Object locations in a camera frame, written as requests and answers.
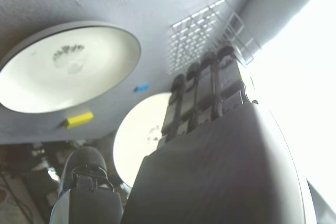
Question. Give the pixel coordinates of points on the blue block with two holes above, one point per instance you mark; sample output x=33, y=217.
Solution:
x=141, y=87

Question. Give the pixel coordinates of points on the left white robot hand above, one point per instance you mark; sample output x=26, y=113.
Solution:
x=210, y=171

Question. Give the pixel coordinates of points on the yellow block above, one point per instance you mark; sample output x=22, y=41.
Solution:
x=78, y=120

